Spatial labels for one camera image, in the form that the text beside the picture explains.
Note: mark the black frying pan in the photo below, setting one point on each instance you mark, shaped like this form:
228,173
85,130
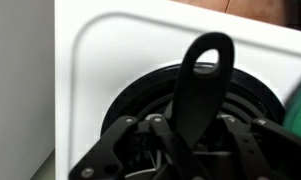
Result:
203,100

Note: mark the white refrigerator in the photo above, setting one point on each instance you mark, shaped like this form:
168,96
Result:
20,83

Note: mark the white electric stove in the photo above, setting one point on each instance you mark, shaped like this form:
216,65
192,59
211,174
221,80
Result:
106,50

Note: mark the black coil burner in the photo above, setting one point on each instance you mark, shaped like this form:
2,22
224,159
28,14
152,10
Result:
130,96

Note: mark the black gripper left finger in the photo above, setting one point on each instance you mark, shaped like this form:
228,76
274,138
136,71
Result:
100,156

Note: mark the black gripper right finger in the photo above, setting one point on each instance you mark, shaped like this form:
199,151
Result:
276,150

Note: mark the green round cloth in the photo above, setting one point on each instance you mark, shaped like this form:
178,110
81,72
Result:
300,113

